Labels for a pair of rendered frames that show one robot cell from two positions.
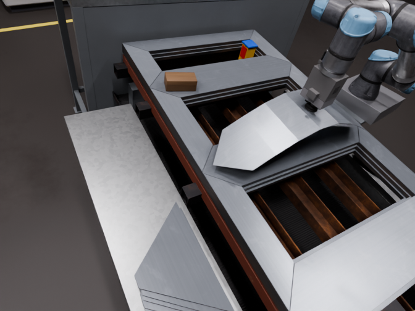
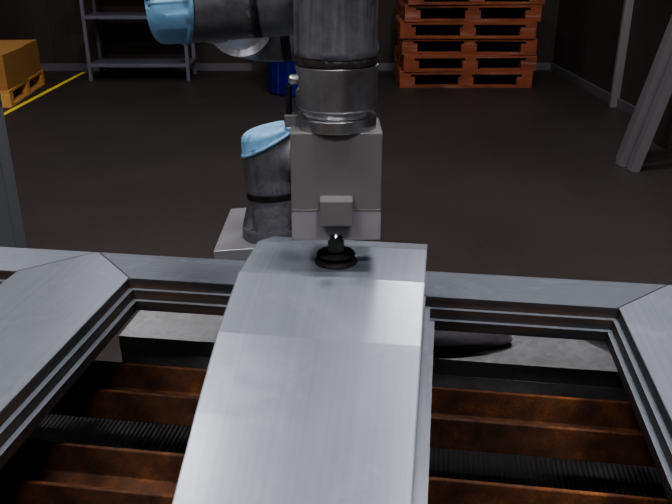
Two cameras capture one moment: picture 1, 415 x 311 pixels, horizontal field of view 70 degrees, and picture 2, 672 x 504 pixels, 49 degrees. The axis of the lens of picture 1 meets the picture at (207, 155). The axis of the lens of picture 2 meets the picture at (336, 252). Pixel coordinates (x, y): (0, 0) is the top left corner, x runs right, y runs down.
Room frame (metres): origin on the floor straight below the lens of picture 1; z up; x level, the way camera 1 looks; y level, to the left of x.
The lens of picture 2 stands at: (0.32, 0.17, 1.32)
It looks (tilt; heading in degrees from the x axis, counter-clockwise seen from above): 23 degrees down; 318
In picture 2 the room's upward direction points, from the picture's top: straight up
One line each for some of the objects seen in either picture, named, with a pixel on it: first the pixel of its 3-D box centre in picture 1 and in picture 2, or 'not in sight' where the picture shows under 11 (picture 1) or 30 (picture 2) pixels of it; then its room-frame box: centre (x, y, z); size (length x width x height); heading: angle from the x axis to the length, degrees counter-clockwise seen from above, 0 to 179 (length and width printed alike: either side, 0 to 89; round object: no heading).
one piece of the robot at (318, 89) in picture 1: (321, 84); (333, 175); (0.81, -0.27, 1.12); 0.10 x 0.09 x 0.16; 138
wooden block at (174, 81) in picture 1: (180, 81); not in sight; (0.97, 0.18, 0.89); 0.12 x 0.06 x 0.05; 114
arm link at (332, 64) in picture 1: (336, 60); (333, 89); (0.82, -0.28, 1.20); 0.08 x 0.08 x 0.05
